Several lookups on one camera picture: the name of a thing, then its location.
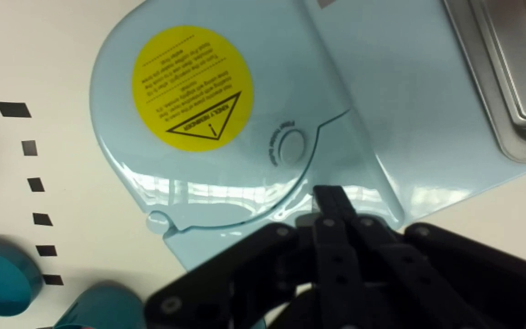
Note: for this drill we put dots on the light blue breakfast maker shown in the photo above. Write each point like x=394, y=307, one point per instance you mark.
x=396, y=91

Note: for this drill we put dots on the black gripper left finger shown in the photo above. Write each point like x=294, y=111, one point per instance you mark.
x=299, y=274

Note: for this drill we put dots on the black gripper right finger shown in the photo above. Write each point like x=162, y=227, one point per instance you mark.
x=409, y=274

